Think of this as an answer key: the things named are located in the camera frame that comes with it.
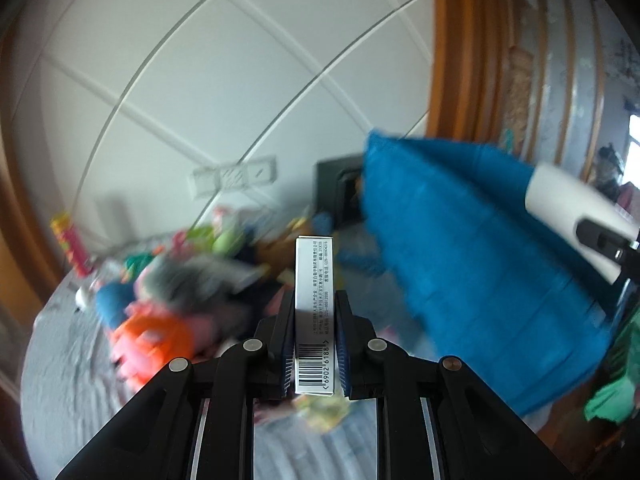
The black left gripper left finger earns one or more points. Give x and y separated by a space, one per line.
196 420

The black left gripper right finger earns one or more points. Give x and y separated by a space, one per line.
435 420

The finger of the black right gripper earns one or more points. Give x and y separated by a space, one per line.
612 254

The pig plush orange dress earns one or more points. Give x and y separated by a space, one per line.
151 336

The white ointment box barcode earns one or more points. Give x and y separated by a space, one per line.
314 316

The red chips can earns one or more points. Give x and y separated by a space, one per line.
71 244

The black box on table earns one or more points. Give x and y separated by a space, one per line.
336 189

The white wall switch panel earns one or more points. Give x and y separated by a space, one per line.
209 181

